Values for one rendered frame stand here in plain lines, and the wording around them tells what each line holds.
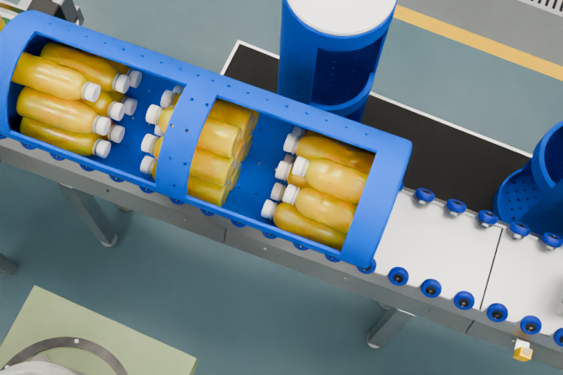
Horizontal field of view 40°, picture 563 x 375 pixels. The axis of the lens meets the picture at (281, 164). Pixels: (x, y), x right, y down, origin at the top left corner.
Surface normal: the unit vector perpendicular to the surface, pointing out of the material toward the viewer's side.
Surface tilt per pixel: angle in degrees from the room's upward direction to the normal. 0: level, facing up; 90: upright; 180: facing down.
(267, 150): 30
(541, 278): 0
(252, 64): 0
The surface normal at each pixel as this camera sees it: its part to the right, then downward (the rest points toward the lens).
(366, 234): -0.25, 0.42
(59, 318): 0.05, -0.35
